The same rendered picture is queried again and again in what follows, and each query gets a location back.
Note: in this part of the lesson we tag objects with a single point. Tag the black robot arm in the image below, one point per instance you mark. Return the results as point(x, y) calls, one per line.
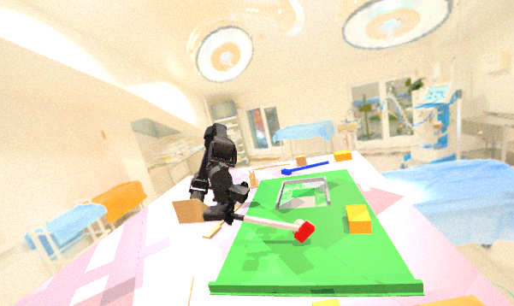
point(220, 154)

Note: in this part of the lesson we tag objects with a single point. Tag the green flat mat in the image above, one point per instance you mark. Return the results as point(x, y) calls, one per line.
point(331, 253)

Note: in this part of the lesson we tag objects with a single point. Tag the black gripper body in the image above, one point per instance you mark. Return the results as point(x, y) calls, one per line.
point(219, 211)

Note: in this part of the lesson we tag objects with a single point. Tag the blue putter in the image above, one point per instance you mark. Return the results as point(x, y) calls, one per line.
point(289, 171)

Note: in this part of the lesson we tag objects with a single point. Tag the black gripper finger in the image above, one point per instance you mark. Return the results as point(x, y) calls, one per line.
point(228, 219)
point(232, 205)

